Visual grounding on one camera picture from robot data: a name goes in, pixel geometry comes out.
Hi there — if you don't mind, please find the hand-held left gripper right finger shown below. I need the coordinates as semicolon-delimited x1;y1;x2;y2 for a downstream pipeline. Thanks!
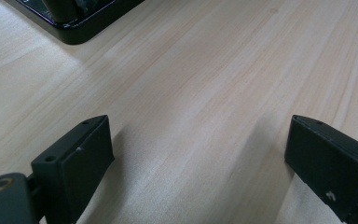
283;114;358;224

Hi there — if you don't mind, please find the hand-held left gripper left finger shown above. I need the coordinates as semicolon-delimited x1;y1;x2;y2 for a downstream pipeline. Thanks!
31;114;116;224

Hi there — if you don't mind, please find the red and black shoe rack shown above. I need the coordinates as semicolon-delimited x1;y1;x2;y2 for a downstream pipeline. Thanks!
4;0;146;46

